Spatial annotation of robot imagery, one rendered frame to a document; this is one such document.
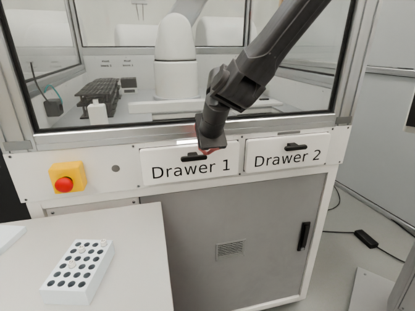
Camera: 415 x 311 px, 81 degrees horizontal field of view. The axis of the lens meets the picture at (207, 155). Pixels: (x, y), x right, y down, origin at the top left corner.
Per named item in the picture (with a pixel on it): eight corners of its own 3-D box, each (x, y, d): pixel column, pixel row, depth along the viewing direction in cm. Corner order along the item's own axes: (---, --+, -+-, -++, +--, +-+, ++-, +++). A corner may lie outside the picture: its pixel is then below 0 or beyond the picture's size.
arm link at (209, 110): (204, 105, 49) (232, 110, 49) (208, 80, 52) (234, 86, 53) (200, 125, 55) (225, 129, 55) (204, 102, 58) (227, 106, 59)
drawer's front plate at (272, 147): (325, 163, 84) (331, 133, 79) (245, 173, 78) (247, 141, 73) (321, 161, 85) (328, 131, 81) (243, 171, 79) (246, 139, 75)
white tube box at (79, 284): (89, 305, 44) (84, 291, 43) (44, 303, 45) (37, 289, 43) (115, 252, 56) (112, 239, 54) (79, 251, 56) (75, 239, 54)
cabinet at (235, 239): (308, 308, 121) (346, 163, 88) (84, 366, 99) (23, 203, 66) (240, 200, 205) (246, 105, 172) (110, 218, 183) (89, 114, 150)
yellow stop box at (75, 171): (84, 192, 64) (78, 168, 61) (53, 196, 62) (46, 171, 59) (88, 182, 68) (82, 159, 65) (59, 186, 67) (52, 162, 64)
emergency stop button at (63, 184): (73, 192, 61) (70, 179, 59) (55, 195, 60) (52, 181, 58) (76, 186, 63) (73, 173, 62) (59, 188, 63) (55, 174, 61)
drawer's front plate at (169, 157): (238, 174, 77) (239, 142, 73) (143, 186, 71) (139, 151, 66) (236, 171, 79) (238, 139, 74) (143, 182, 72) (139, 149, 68)
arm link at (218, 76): (223, 77, 43) (259, 99, 47) (227, 37, 49) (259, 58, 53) (190, 111, 53) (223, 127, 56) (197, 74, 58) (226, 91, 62)
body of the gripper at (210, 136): (218, 116, 65) (223, 97, 58) (226, 149, 60) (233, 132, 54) (194, 117, 63) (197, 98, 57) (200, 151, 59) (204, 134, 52)
